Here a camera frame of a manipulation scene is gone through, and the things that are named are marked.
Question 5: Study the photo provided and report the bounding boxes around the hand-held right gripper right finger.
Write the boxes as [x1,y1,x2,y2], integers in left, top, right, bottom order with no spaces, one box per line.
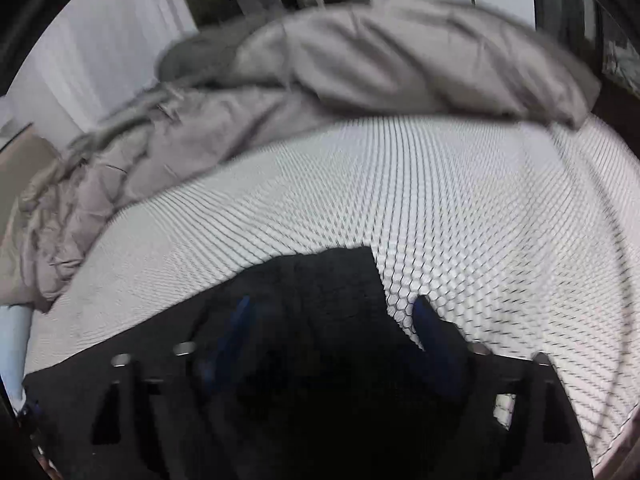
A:
[400,296,596,480]

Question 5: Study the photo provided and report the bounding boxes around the black pants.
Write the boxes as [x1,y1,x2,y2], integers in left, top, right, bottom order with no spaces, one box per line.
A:
[22,247,426,480]

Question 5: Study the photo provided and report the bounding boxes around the grey comforter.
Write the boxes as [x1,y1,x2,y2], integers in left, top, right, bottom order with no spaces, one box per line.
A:
[0,0,602,313]

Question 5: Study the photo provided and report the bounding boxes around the light blue pillow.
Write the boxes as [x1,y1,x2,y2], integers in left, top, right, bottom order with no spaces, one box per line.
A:
[0,304,35,403]

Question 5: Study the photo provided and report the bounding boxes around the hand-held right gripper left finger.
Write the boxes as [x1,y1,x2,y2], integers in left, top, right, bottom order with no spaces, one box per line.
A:
[65,296,261,480]

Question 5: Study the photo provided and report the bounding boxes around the white honeycomb bed mattress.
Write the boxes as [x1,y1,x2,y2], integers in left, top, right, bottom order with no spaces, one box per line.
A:
[22,110,640,467]

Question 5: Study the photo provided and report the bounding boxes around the beige headboard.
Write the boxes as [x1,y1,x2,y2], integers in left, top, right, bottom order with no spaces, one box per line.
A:
[0,122,60,256]

